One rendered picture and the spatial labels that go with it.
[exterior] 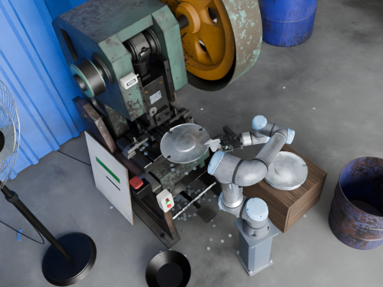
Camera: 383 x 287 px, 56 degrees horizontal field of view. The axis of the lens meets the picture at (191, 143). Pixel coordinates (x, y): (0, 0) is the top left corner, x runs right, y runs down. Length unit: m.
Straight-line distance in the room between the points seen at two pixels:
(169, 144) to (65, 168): 1.39
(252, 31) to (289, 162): 1.04
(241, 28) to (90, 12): 0.72
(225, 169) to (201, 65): 0.77
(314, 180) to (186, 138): 0.90
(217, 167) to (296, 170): 0.96
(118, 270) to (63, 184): 0.93
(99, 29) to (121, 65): 0.19
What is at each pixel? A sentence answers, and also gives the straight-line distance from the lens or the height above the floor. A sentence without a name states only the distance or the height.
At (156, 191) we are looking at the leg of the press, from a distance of 2.11.
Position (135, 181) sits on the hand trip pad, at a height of 0.76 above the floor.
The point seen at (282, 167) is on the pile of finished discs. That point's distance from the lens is 2.45.
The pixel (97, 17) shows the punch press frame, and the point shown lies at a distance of 1.84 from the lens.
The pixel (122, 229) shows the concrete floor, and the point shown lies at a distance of 2.77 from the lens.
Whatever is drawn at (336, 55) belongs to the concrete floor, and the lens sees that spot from 4.00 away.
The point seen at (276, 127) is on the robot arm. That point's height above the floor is 0.96.
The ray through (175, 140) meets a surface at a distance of 2.08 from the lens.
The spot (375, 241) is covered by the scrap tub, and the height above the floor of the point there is 0.13.
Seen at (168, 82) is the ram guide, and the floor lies 1.13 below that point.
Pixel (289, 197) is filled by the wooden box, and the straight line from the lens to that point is 2.37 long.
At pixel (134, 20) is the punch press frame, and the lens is 1.74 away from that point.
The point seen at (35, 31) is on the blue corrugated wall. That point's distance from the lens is 2.87.
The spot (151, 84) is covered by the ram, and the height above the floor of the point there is 1.16.
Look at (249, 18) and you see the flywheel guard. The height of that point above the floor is 1.45.
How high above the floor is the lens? 2.36
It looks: 50 degrees down
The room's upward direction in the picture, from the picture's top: 10 degrees counter-clockwise
